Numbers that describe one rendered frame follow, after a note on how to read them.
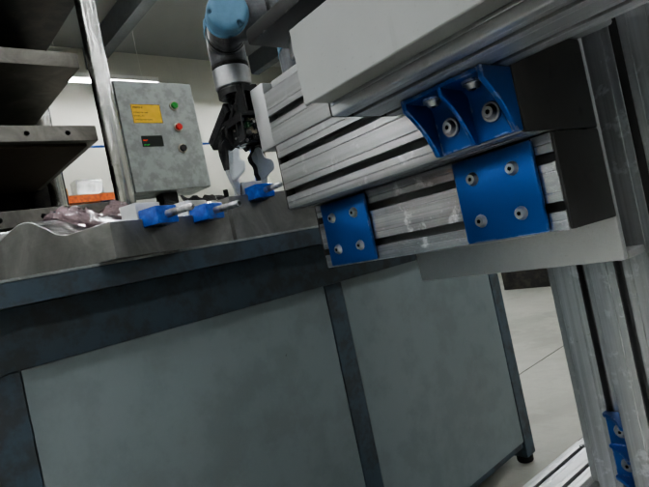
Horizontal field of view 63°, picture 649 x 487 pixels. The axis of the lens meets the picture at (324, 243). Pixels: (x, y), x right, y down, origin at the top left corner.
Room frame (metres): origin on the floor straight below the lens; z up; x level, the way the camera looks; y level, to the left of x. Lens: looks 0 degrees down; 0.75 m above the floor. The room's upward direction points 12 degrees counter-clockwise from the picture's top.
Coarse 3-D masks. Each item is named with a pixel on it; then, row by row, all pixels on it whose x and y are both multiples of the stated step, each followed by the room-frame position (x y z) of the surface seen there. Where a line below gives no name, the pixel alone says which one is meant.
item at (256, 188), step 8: (240, 184) 1.07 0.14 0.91; (248, 184) 1.07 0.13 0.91; (256, 184) 1.04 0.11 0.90; (264, 184) 1.05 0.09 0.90; (272, 184) 1.02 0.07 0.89; (280, 184) 1.01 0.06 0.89; (248, 192) 1.06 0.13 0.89; (256, 192) 1.04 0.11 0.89; (264, 192) 1.05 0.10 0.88; (272, 192) 1.06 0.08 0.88; (256, 200) 1.08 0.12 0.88
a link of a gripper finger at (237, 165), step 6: (234, 150) 1.06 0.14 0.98; (234, 156) 1.06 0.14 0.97; (234, 162) 1.06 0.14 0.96; (240, 162) 1.04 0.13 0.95; (234, 168) 1.05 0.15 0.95; (240, 168) 1.04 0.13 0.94; (228, 174) 1.06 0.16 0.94; (234, 174) 1.05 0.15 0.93; (240, 174) 1.04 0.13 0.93; (234, 180) 1.05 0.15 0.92; (234, 186) 1.06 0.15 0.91; (240, 186) 1.07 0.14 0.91; (240, 192) 1.06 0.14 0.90
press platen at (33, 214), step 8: (40, 208) 1.55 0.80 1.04; (48, 208) 1.56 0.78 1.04; (56, 208) 1.58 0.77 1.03; (88, 208) 1.64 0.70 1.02; (96, 208) 1.65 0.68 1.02; (0, 216) 1.48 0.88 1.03; (8, 216) 1.49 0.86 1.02; (16, 216) 1.51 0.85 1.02; (24, 216) 1.52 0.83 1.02; (32, 216) 1.53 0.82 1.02; (40, 216) 1.55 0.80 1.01; (0, 224) 1.48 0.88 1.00; (8, 224) 1.49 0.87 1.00; (16, 224) 1.50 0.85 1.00
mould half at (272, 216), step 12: (276, 192) 1.11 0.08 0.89; (252, 204) 1.06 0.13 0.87; (264, 204) 1.08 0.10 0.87; (276, 204) 1.10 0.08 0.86; (240, 216) 1.04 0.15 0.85; (252, 216) 1.06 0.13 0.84; (264, 216) 1.08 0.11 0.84; (276, 216) 1.10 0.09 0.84; (288, 216) 1.12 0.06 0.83; (300, 216) 1.14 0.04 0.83; (312, 216) 1.16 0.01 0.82; (240, 228) 1.04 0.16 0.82; (252, 228) 1.06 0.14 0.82; (264, 228) 1.07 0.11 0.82; (276, 228) 1.10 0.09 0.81; (288, 228) 1.12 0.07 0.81
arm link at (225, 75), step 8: (232, 64) 1.04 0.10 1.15; (240, 64) 1.05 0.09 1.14; (216, 72) 1.05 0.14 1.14; (224, 72) 1.04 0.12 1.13; (232, 72) 1.04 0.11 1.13; (240, 72) 1.04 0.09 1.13; (248, 72) 1.06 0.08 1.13; (216, 80) 1.05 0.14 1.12; (224, 80) 1.04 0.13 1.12; (232, 80) 1.04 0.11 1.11; (240, 80) 1.04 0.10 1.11; (248, 80) 1.06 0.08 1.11; (216, 88) 1.06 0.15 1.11
